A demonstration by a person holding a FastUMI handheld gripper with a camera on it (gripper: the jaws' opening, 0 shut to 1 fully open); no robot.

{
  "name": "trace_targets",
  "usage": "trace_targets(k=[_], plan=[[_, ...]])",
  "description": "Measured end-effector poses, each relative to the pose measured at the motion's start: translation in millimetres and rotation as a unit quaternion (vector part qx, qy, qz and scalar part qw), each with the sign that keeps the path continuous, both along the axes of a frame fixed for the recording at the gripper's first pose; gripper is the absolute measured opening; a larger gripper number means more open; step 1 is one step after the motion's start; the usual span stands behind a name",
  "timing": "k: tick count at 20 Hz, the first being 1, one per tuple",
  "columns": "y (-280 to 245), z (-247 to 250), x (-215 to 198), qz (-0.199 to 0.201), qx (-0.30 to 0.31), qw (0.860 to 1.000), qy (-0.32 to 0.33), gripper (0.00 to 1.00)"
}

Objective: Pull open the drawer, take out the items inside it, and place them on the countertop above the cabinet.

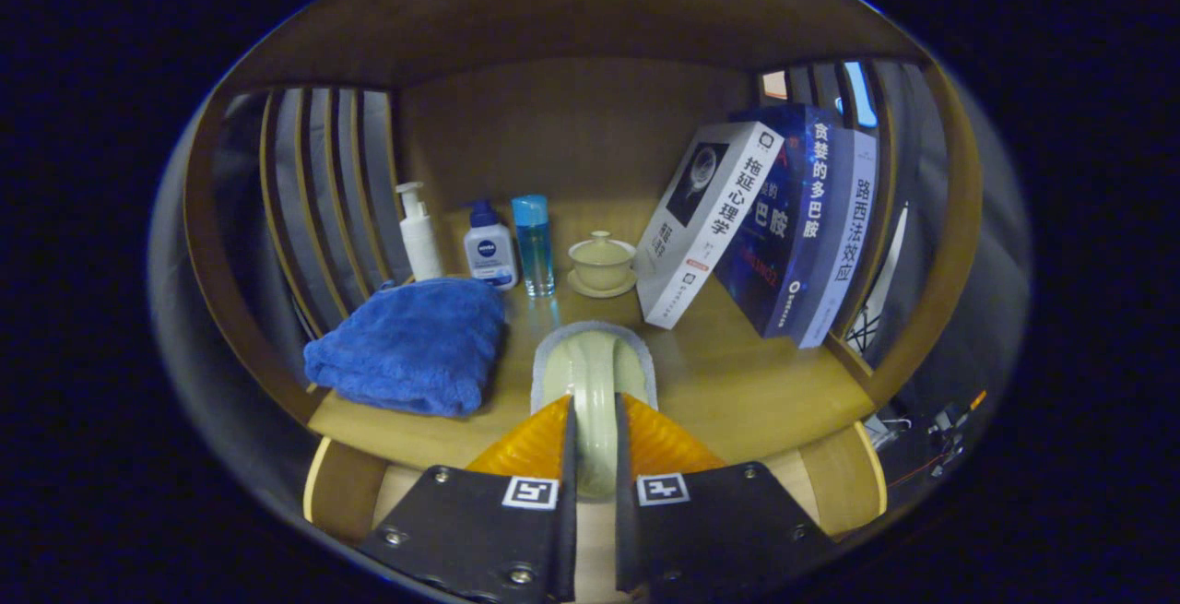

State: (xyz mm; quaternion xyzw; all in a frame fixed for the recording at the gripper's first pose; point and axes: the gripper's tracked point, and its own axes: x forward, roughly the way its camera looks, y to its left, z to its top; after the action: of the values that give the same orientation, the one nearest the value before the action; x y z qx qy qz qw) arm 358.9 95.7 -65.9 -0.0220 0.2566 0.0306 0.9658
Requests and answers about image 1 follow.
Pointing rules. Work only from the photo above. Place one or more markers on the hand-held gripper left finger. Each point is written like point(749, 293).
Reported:
point(568, 521)

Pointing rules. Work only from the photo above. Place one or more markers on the dark blue book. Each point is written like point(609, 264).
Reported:
point(793, 226)

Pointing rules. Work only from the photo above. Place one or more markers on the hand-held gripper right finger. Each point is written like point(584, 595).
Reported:
point(625, 530)

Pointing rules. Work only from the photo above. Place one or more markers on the white bottle with blue cap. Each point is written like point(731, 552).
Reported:
point(489, 254)

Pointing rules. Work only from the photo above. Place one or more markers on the wooden cabinet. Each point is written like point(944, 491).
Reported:
point(572, 124)

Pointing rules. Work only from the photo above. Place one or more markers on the pale lilac book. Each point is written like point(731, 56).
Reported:
point(843, 244)

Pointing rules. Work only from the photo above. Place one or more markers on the black tripod stand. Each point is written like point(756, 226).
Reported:
point(867, 332)

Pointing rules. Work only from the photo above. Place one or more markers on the beige lidded tea cup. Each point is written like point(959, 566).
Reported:
point(602, 263)

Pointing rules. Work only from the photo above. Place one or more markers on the wooden countertop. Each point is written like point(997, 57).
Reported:
point(737, 373)

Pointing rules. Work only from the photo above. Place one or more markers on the white pump bottle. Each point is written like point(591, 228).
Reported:
point(422, 244)

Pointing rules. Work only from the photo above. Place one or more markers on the white book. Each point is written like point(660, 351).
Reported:
point(710, 217)

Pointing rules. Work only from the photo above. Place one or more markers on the blue folded towel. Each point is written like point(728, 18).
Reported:
point(406, 346)

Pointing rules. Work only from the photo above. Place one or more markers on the black and orange device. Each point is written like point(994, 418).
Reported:
point(949, 424)

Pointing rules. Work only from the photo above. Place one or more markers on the clear blue bottle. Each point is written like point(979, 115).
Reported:
point(535, 249)

